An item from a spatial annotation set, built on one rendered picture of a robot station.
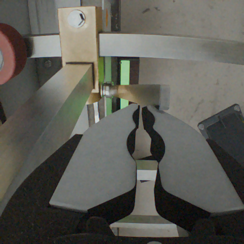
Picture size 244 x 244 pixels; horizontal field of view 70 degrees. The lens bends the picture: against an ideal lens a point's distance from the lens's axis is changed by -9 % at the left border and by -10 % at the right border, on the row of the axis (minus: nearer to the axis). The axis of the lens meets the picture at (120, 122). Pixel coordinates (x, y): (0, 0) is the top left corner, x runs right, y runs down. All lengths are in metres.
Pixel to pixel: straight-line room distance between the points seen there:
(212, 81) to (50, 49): 1.11
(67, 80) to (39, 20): 0.36
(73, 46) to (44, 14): 0.29
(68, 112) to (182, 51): 0.17
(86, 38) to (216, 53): 0.17
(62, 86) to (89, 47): 0.09
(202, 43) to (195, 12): 0.90
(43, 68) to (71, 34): 0.32
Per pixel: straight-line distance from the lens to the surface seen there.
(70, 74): 0.22
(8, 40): 0.26
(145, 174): 0.40
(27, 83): 0.54
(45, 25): 0.55
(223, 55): 0.29
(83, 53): 0.26
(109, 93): 0.28
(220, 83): 1.31
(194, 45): 0.27
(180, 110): 1.31
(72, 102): 0.18
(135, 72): 0.44
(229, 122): 1.36
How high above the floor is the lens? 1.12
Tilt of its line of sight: 58 degrees down
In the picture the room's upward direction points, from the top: 174 degrees counter-clockwise
